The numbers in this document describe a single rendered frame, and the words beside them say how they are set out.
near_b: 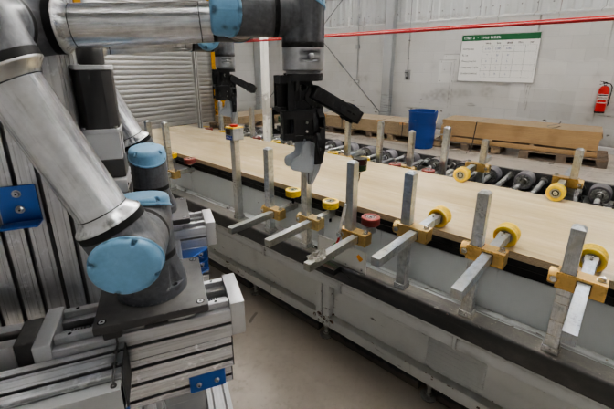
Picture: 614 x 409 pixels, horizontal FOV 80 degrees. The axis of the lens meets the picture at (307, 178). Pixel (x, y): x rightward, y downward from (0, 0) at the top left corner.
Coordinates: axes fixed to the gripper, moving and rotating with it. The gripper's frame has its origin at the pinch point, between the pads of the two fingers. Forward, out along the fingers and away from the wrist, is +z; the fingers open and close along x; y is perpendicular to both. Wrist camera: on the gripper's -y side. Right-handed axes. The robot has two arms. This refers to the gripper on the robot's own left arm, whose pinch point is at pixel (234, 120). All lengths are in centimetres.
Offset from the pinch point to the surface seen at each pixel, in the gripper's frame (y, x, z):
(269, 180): -18.7, -18.8, 33.1
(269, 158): -19.1, -19.0, 22.0
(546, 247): -97, 69, 42
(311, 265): -16, 43, 46
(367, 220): -49, 25, 41
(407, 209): -52, 47, 28
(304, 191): -29.4, 2.6, 33.2
